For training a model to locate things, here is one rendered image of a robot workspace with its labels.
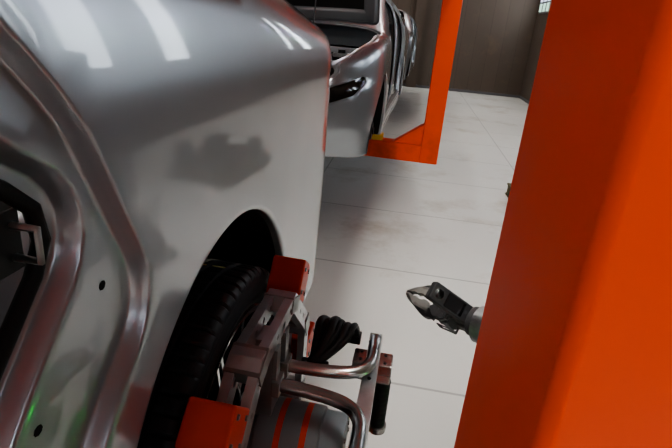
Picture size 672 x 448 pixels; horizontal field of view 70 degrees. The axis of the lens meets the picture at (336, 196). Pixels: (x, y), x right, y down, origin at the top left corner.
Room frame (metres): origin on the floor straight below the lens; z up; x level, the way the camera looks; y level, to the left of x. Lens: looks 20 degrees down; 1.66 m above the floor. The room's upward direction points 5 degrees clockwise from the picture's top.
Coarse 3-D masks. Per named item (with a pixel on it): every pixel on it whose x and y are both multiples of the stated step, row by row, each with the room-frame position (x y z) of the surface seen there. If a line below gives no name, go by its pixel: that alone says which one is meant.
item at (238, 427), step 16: (192, 400) 0.56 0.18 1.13; (208, 400) 0.56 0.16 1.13; (192, 416) 0.54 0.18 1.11; (208, 416) 0.54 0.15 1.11; (224, 416) 0.54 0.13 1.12; (240, 416) 0.57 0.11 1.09; (192, 432) 0.53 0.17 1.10; (208, 432) 0.53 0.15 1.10; (224, 432) 0.53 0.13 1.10; (240, 432) 0.57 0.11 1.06
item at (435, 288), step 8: (432, 288) 1.01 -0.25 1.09; (440, 288) 1.01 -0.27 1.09; (432, 296) 1.00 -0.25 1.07; (440, 296) 1.00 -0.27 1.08; (448, 296) 1.01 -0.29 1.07; (456, 296) 1.02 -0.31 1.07; (440, 304) 1.00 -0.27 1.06; (448, 304) 1.00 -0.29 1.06; (456, 304) 1.01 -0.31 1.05; (464, 304) 1.01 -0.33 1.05; (448, 312) 1.00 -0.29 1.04; (456, 312) 1.00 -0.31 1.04; (464, 312) 1.00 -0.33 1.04; (464, 320) 0.99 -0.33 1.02
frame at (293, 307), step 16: (272, 288) 0.90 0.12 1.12; (272, 304) 0.86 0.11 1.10; (288, 304) 0.84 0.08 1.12; (256, 320) 0.78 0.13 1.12; (288, 320) 0.83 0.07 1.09; (304, 320) 0.99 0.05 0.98; (240, 336) 0.72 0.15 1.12; (256, 336) 0.76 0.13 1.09; (272, 336) 0.73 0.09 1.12; (304, 336) 1.01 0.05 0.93; (240, 352) 0.68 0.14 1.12; (256, 352) 0.68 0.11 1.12; (272, 352) 0.72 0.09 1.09; (304, 352) 1.02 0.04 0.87; (224, 368) 0.66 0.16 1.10; (240, 368) 0.66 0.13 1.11; (256, 368) 0.66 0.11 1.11; (224, 384) 0.64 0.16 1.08; (256, 384) 0.64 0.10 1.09; (224, 400) 0.62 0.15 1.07; (256, 400) 0.64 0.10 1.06
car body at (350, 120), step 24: (384, 0) 4.89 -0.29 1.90; (336, 24) 4.26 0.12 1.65; (360, 24) 4.29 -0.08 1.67; (384, 24) 4.42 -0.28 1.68; (336, 48) 4.28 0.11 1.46; (360, 48) 3.54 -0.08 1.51; (384, 48) 3.75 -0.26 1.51; (336, 72) 3.34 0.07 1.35; (360, 72) 3.42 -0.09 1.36; (384, 72) 3.79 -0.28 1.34; (336, 96) 3.27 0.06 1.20; (360, 96) 3.38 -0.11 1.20; (384, 96) 4.27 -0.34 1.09; (336, 120) 3.26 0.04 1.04; (360, 120) 3.40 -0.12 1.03; (384, 120) 4.54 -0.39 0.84; (336, 144) 3.30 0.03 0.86; (360, 144) 3.45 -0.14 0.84
